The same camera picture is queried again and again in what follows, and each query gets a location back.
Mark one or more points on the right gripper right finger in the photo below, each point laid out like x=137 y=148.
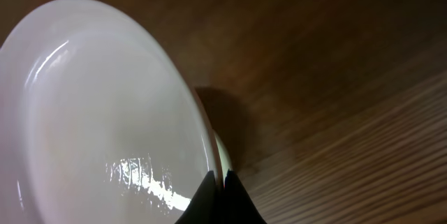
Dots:
x=236 y=206

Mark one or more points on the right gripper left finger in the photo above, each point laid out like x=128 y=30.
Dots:
x=202 y=208

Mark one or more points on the white plate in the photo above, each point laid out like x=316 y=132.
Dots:
x=226 y=164
x=97 y=124

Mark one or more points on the white plate front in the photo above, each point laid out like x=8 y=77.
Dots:
x=97 y=124

